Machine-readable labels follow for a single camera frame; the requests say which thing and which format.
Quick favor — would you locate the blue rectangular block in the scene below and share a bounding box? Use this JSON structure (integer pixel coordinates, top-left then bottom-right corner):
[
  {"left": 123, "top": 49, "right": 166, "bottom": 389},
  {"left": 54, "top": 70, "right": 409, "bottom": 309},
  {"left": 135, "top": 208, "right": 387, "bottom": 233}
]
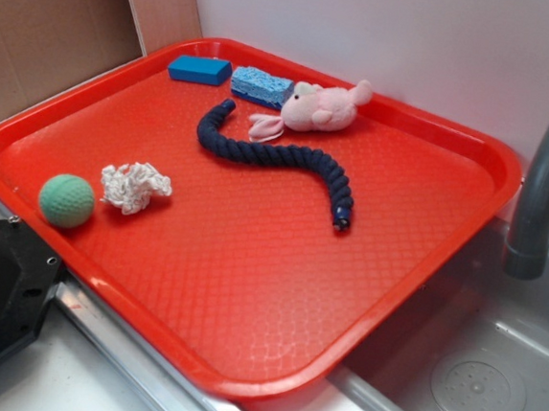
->
[{"left": 167, "top": 56, "right": 233, "bottom": 86}]

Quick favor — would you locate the red plastic tray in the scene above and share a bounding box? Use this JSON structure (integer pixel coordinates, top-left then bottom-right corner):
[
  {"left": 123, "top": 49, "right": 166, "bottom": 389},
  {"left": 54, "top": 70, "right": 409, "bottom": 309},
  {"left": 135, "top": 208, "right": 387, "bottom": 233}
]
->
[{"left": 0, "top": 38, "right": 521, "bottom": 400}]

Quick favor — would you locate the pink plush toy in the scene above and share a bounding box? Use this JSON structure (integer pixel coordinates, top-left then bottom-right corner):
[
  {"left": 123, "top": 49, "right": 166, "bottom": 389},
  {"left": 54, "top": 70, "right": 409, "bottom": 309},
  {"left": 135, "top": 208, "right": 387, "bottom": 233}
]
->
[{"left": 248, "top": 80, "right": 373, "bottom": 143}]

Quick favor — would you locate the light blue sponge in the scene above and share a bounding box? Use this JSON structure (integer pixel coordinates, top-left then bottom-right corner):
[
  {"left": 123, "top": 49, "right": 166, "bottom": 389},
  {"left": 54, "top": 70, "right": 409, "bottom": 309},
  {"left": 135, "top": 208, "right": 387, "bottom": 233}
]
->
[{"left": 230, "top": 66, "right": 294, "bottom": 110}]

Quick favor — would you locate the white crumpled cloth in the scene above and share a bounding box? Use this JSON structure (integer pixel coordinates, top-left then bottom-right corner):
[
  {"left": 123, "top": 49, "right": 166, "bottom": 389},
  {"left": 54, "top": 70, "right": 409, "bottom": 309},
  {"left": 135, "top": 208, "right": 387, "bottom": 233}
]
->
[{"left": 101, "top": 162, "right": 173, "bottom": 216}]

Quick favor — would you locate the green textured ball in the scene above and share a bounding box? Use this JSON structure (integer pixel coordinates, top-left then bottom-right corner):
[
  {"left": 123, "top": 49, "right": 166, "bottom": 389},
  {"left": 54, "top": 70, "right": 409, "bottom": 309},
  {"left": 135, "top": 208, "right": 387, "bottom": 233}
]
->
[{"left": 38, "top": 173, "right": 95, "bottom": 229}]

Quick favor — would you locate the light wooden board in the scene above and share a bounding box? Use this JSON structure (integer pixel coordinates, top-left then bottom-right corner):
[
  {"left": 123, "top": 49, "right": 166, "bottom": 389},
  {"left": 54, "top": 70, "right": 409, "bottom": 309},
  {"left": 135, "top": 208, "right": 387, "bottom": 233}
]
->
[{"left": 128, "top": 0, "right": 202, "bottom": 56}]

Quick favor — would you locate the grey faucet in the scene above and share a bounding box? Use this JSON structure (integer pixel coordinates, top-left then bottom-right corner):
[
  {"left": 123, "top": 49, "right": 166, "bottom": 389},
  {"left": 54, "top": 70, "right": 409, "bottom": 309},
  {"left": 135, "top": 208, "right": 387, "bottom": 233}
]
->
[{"left": 502, "top": 126, "right": 549, "bottom": 281}]

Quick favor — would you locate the grey plastic sink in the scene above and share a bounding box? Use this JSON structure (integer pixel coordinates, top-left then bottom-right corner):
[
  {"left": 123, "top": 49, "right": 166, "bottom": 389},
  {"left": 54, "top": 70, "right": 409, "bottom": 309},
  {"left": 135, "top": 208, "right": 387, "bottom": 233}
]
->
[{"left": 330, "top": 223, "right": 549, "bottom": 411}]

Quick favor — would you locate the brown cardboard panel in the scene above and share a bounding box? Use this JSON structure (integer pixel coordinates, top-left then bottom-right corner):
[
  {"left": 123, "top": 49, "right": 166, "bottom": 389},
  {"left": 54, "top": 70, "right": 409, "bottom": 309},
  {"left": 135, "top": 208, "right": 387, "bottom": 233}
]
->
[{"left": 0, "top": 0, "right": 142, "bottom": 122}]

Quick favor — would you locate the dark blue rope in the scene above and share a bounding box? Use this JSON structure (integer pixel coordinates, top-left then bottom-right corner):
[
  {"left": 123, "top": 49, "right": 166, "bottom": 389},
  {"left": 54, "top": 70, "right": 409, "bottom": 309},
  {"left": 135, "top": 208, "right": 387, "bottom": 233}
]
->
[{"left": 189, "top": 95, "right": 363, "bottom": 237}]

